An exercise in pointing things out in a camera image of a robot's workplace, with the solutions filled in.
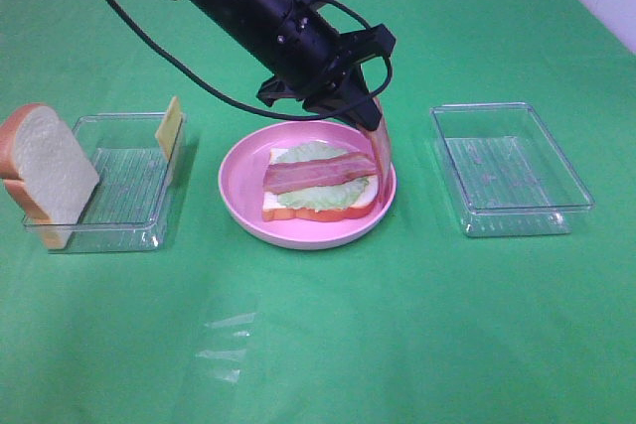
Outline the pink plate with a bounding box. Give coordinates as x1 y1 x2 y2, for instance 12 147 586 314
218 120 397 250

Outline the yellow cheese slice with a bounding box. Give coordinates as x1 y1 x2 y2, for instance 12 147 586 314
155 96 183 161

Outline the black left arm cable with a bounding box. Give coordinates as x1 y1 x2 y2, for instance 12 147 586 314
88 0 394 122

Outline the bacon strip from container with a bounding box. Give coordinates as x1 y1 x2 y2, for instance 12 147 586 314
262 152 376 194

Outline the clear tape patch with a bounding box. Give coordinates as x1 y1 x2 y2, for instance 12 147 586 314
182 289 259 400

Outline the green lettuce leaf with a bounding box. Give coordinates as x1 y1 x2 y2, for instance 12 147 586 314
262 141 378 212

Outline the clear left plastic container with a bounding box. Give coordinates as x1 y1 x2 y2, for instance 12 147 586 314
23 112 186 253

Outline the bread slice on plate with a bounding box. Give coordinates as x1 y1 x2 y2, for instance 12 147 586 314
261 147 381 222

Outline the upright bread slice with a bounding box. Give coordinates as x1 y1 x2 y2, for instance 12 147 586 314
1 103 99 227

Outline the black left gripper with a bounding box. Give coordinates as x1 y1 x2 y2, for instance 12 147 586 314
255 0 397 129

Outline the clear right plastic container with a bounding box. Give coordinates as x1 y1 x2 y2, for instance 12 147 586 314
430 102 595 238

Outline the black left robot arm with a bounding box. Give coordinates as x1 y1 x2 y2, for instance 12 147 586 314
106 0 396 131

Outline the clear plastic container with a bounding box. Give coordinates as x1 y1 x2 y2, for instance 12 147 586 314
430 102 595 238
23 112 186 253

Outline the green tablecloth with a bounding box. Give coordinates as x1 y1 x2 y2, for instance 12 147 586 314
1 0 635 423

